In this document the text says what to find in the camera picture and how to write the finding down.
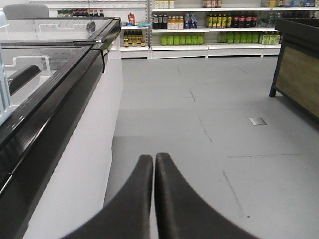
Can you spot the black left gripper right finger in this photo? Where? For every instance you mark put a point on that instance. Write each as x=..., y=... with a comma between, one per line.
x=181, y=213

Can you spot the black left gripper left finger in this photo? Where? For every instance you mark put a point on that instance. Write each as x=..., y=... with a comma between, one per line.
x=127, y=215

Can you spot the silver floor socket plate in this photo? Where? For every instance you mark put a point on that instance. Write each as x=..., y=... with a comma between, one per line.
x=257, y=121

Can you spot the near chest freezer black rim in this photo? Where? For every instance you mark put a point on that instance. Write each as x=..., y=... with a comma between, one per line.
x=51, y=85

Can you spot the green drink bottles row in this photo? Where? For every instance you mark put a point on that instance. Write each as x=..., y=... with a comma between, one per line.
x=193, y=39

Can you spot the white supermarket shelf unit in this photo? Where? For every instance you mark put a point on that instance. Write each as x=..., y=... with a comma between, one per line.
x=230, y=27

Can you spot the grey chair back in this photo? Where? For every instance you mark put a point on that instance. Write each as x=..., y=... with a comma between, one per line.
x=26, y=10

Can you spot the wooden display stand black frame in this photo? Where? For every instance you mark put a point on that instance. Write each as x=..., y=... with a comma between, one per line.
x=297, y=70

